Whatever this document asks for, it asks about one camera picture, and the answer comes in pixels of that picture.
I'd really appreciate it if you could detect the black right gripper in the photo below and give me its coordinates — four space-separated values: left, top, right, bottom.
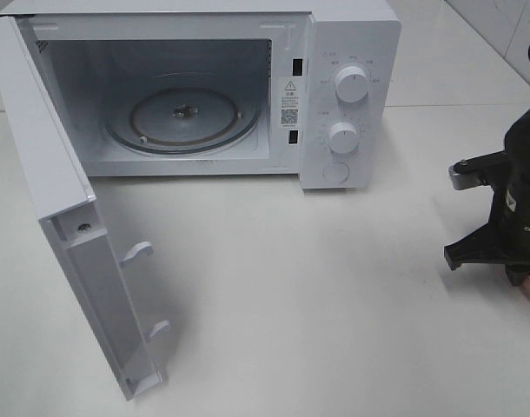
443 180 530 287

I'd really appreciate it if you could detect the round door release button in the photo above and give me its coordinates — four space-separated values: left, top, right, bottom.
323 162 350 183

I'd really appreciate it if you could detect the white microwave door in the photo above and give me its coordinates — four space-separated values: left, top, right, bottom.
0 17 169 400

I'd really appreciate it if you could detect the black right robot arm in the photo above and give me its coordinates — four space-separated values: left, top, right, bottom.
444 109 530 287

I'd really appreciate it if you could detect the white lower timer knob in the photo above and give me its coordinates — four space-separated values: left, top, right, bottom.
328 122 360 155

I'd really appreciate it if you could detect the white upper power knob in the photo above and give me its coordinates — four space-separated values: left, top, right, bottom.
334 63 369 103

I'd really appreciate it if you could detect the white microwave oven body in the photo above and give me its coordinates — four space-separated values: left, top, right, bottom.
0 1 401 189

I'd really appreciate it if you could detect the glass microwave turntable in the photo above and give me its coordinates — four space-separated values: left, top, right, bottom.
103 73 269 156

